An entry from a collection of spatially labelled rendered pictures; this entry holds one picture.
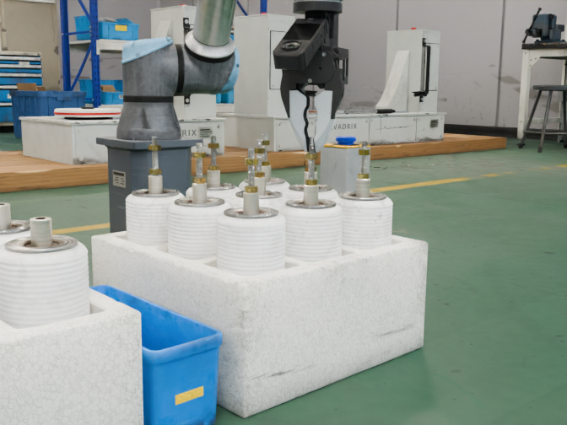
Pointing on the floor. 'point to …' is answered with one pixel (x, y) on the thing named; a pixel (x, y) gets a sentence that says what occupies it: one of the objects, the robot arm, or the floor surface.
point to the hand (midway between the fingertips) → (310, 143)
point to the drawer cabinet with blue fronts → (20, 73)
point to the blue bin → (175, 363)
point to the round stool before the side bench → (547, 115)
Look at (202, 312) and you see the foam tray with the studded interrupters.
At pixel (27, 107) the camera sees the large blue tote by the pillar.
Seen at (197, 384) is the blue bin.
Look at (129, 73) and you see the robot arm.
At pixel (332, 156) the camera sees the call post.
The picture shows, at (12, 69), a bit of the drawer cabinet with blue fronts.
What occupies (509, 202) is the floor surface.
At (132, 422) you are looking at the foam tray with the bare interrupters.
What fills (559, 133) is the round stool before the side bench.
